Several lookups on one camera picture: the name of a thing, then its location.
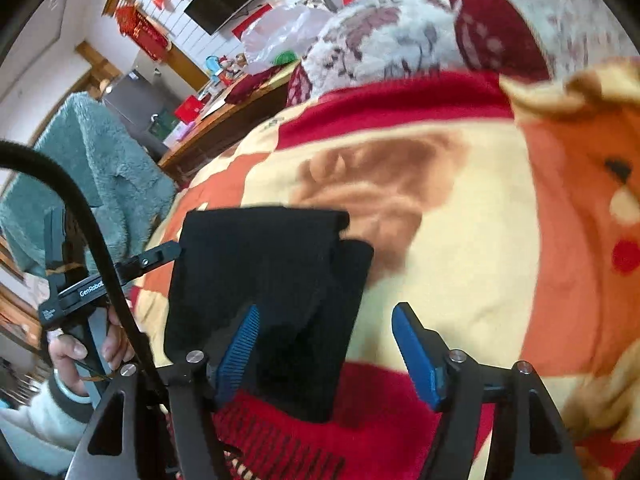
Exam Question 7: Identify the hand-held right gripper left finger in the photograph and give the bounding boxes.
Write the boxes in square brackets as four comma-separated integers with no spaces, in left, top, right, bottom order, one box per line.
[65,304,261,480]

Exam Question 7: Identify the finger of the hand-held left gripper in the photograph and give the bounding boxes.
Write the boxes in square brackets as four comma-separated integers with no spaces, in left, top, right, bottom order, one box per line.
[117,240,182,284]

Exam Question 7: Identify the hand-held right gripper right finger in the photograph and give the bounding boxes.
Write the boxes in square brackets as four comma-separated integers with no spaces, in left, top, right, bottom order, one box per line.
[391,302,586,480]

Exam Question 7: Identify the black pants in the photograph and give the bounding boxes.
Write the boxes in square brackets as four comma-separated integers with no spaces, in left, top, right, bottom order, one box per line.
[163,205,376,424]

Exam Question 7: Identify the person's left forearm white sleeve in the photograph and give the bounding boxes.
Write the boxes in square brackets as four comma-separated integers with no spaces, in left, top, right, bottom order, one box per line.
[0,369,97,477]

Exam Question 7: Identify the person's left hand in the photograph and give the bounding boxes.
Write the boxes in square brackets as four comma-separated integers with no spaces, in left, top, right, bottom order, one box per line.
[48,309,136,387]

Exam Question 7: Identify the teal fuzzy jacket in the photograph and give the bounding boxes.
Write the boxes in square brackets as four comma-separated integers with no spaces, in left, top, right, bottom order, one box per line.
[0,92,179,282]

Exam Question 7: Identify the wooden desk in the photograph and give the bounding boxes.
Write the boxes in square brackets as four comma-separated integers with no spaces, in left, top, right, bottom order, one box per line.
[157,60,302,192]

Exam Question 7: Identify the red orange printed blanket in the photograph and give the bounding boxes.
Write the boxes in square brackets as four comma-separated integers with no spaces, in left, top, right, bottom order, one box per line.
[124,57,640,480]

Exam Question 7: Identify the red box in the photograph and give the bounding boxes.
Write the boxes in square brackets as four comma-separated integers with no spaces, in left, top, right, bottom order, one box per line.
[173,97,205,124]

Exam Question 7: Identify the grey refrigerator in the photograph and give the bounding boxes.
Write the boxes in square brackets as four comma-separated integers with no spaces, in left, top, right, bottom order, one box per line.
[101,67,167,147]

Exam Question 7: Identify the dark red cloth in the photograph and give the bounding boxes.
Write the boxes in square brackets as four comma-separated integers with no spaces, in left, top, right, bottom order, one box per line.
[227,71,297,106]

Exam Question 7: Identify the red hanging decoration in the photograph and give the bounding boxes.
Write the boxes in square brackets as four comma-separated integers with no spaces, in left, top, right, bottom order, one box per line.
[114,5,169,61]

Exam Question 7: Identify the clear plastic bag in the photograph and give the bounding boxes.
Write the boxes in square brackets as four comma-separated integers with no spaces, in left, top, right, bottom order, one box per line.
[241,4,342,76]

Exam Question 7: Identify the floral fluffy blanket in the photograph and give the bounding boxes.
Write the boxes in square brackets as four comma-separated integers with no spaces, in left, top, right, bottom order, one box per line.
[287,0,640,109]

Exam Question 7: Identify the thick black cable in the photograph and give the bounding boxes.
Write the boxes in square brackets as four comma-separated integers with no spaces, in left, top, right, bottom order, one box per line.
[0,140,167,402]

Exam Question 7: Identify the red wall poster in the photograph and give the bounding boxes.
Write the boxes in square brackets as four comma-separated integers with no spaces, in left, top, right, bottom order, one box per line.
[232,4,274,39]

